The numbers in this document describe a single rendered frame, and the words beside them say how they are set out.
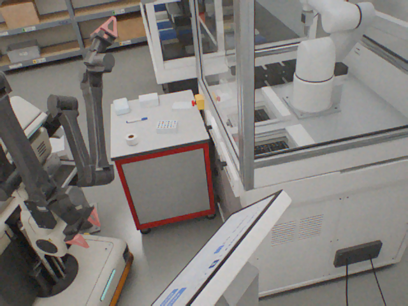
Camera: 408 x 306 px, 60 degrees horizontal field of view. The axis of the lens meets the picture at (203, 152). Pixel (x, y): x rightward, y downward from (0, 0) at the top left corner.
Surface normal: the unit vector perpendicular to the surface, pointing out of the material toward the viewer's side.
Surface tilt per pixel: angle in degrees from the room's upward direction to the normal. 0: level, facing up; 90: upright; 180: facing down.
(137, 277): 0
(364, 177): 90
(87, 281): 0
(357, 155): 90
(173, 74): 90
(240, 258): 40
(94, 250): 0
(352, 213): 90
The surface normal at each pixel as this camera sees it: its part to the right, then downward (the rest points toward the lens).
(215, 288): 0.44, -0.38
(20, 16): 0.33, 0.56
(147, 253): -0.09, -0.77
